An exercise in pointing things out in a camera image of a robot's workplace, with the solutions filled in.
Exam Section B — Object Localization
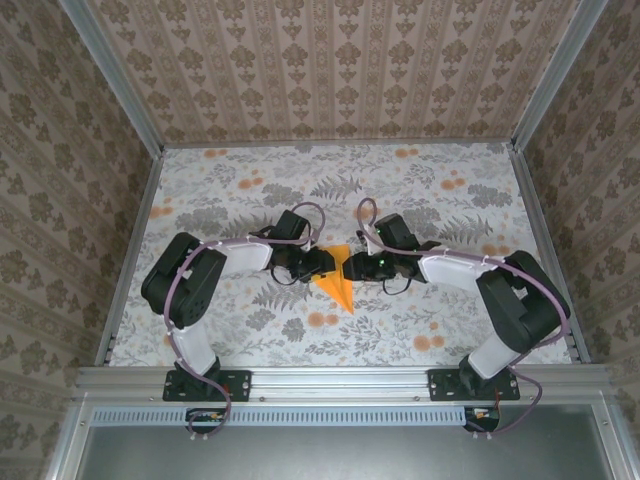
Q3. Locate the thin aluminium back rail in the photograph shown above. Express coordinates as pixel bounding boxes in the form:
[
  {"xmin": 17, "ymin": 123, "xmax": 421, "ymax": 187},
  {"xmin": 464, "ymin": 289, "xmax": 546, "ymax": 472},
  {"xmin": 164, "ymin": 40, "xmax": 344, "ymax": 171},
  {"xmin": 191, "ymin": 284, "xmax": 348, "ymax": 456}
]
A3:
[{"xmin": 162, "ymin": 139, "xmax": 514, "ymax": 150}]

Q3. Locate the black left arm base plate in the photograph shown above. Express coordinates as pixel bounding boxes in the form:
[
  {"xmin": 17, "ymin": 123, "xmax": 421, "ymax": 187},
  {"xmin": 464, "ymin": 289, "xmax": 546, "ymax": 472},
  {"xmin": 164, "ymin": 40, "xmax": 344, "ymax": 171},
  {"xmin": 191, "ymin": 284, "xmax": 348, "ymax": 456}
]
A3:
[{"xmin": 162, "ymin": 368, "xmax": 253, "ymax": 403}]

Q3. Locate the orange paper sheet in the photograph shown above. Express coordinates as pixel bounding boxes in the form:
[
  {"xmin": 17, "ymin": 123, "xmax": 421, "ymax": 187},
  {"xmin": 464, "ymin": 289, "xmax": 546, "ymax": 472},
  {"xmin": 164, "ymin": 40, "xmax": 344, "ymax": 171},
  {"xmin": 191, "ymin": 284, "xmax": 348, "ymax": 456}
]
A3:
[{"xmin": 313, "ymin": 244, "xmax": 356, "ymax": 316}]

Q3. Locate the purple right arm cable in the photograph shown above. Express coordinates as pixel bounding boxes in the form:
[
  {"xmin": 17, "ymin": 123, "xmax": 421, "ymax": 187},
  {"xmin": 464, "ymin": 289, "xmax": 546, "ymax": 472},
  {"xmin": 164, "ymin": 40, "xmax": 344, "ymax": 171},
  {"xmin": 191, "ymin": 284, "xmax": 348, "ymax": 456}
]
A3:
[{"xmin": 355, "ymin": 197, "xmax": 572, "ymax": 441}]

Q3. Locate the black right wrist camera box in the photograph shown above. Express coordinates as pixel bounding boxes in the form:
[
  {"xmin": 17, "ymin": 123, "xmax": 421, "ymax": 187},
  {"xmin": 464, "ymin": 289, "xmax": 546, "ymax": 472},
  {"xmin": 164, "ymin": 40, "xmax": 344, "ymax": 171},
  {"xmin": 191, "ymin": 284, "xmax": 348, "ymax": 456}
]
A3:
[{"xmin": 373, "ymin": 213, "xmax": 419, "ymax": 251}]

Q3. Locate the thin black left gripper cable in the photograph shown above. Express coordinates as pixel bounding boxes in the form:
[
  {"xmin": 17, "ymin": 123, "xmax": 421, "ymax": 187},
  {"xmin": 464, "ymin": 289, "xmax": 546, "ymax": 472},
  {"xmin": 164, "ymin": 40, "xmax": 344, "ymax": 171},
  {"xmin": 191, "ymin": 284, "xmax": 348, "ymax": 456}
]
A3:
[{"xmin": 269, "ymin": 264, "xmax": 301, "ymax": 287}]

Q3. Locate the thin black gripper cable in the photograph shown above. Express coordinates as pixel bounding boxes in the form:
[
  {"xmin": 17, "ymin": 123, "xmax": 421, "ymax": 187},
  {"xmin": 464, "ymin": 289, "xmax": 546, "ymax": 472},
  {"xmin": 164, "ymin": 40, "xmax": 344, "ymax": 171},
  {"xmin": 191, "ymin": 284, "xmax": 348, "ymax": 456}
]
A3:
[
  {"xmin": 382, "ymin": 272, "xmax": 416, "ymax": 296},
  {"xmin": 269, "ymin": 264, "xmax": 301, "ymax": 287}
]

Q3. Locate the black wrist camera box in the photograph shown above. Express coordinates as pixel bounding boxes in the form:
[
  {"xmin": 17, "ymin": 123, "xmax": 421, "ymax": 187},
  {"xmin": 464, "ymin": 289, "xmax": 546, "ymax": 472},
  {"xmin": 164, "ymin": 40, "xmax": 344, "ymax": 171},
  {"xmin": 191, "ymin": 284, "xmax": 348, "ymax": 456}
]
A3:
[
  {"xmin": 274, "ymin": 209, "xmax": 311, "ymax": 241},
  {"xmin": 373, "ymin": 213, "xmax": 419, "ymax": 251}
]

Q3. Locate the slotted grey cable duct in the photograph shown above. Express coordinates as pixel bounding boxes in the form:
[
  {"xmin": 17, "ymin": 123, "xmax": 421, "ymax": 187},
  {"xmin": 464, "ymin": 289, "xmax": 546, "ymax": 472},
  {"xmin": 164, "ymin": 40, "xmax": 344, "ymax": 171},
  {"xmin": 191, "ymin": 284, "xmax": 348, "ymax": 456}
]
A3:
[{"xmin": 92, "ymin": 405, "xmax": 464, "ymax": 427}]

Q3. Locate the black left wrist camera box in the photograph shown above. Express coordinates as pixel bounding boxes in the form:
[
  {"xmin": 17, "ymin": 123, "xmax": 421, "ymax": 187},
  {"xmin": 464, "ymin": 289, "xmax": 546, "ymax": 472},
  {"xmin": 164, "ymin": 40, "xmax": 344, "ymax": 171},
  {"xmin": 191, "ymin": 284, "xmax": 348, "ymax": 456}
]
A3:
[{"xmin": 274, "ymin": 209, "xmax": 311, "ymax": 241}]

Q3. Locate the long aluminium mounting rail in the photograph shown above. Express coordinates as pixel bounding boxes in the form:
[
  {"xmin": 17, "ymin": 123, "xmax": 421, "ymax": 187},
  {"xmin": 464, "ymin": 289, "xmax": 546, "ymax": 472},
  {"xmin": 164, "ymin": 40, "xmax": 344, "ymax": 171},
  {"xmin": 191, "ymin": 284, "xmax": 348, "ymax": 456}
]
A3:
[{"xmin": 74, "ymin": 364, "xmax": 614, "ymax": 401}]

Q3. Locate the thin black right gripper cable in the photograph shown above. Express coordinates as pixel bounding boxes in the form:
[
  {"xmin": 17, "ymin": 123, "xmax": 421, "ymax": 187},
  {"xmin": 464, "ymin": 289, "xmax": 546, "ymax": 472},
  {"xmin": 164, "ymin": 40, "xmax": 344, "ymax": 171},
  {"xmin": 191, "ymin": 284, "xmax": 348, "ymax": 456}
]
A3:
[{"xmin": 382, "ymin": 272, "xmax": 416, "ymax": 296}]

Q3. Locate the floral patterned table cover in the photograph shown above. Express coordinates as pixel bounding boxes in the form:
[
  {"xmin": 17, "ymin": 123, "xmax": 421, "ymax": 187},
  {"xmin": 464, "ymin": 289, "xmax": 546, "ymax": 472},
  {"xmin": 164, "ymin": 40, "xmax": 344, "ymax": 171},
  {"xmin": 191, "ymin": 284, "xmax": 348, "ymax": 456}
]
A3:
[{"xmin": 107, "ymin": 142, "xmax": 574, "ymax": 369}]

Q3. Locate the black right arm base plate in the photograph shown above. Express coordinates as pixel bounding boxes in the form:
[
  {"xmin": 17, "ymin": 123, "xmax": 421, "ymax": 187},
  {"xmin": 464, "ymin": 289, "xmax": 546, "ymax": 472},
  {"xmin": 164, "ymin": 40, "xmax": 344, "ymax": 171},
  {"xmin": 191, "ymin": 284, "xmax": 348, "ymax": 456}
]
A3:
[{"xmin": 426, "ymin": 368, "xmax": 521, "ymax": 403}]

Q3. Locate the aluminium corner post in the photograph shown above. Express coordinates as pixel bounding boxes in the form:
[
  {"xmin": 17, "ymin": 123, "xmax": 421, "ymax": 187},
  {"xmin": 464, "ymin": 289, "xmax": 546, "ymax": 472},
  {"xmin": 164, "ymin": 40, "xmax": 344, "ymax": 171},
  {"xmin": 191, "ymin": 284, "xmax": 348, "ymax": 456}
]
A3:
[
  {"xmin": 509, "ymin": 0, "xmax": 611, "ymax": 151},
  {"xmin": 59, "ymin": 0, "xmax": 166, "ymax": 156}
]

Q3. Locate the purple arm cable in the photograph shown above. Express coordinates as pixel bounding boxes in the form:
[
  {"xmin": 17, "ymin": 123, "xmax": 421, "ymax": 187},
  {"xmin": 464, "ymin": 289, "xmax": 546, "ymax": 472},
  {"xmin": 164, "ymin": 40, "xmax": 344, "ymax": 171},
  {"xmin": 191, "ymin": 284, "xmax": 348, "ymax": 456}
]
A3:
[
  {"xmin": 163, "ymin": 201, "xmax": 329, "ymax": 444},
  {"xmin": 355, "ymin": 197, "xmax": 572, "ymax": 441}
]

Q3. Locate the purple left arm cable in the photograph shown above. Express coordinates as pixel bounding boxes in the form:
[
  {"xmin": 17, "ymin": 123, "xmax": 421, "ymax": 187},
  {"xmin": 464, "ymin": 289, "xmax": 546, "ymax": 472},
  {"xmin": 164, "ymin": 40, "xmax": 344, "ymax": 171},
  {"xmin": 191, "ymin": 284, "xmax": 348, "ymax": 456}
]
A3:
[{"xmin": 163, "ymin": 201, "xmax": 329, "ymax": 444}]

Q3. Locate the grey sheet metal panel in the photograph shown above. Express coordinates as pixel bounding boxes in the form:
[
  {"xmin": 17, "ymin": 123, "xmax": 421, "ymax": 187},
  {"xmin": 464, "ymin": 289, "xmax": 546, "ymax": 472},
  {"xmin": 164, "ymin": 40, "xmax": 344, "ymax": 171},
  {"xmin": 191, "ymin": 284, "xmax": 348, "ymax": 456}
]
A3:
[{"xmin": 74, "ymin": 424, "xmax": 616, "ymax": 480}]

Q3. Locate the black controller board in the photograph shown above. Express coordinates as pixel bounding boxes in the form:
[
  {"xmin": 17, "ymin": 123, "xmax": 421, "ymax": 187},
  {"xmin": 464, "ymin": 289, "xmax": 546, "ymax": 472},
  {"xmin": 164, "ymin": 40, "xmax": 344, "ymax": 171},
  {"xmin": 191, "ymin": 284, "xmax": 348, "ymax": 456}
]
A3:
[
  {"xmin": 185, "ymin": 407, "xmax": 227, "ymax": 434},
  {"xmin": 463, "ymin": 404, "xmax": 502, "ymax": 432}
]

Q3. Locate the aluminium side rail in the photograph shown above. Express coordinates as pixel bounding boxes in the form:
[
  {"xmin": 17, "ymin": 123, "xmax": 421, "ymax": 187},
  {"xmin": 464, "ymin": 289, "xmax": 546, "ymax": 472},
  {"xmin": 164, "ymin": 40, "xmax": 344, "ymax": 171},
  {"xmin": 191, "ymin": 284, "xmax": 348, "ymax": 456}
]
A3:
[
  {"xmin": 509, "ymin": 144, "xmax": 591, "ymax": 364},
  {"xmin": 94, "ymin": 147, "xmax": 166, "ymax": 369}
]

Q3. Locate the white right camera mount bracket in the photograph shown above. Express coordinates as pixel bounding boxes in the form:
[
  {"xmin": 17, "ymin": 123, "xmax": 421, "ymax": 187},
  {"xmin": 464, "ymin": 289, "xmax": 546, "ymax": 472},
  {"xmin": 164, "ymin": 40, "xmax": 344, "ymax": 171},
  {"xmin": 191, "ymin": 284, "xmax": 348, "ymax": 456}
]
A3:
[{"xmin": 357, "ymin": 229, "xmax": 382, "ymax": 256}]

